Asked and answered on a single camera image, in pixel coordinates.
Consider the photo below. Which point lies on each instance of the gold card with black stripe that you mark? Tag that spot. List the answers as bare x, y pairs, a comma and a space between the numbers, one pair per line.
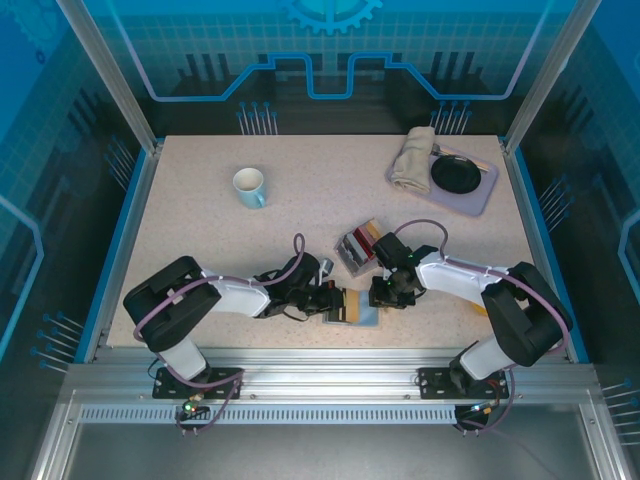
352, 305

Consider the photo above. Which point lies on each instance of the row of colour swatches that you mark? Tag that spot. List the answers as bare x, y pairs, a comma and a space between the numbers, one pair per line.
370, 320

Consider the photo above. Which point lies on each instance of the small striped box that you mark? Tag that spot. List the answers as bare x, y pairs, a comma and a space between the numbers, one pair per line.
352, 270

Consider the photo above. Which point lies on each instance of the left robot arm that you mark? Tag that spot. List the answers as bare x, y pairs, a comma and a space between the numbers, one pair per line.
165, 310

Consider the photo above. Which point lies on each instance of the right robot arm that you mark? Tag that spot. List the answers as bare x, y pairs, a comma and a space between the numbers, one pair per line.
530, 320

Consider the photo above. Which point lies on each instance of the gold credit card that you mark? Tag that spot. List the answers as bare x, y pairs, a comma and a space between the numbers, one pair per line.
374, 228

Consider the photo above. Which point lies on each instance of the beige folded cloth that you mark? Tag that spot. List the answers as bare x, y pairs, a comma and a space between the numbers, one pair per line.
412, 160

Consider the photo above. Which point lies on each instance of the light blue mug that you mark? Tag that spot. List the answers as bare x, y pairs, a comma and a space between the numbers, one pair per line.
248, 192

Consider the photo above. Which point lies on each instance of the black round plate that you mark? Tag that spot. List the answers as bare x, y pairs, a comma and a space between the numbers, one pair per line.
455, 175

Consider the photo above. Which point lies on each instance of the lavender tray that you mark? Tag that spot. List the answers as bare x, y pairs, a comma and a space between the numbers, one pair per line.
480, 200

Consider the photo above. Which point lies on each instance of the yellow plastic object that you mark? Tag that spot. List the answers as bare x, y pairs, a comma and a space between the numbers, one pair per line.
480, 310

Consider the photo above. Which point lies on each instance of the wooden utensil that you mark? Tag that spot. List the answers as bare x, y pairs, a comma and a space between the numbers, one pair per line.
475, 161

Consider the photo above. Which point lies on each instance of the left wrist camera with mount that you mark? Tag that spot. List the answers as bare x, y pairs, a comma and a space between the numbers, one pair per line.
327, 265

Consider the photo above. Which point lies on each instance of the aluminium table rail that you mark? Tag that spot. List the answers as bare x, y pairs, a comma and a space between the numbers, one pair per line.
325, 372

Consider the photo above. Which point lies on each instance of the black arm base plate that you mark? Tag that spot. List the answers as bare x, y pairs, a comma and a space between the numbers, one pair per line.
165, 385
430, 385

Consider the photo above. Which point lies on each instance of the aluminium frame post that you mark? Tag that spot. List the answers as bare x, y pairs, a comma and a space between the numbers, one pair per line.
118, 85
544, 85

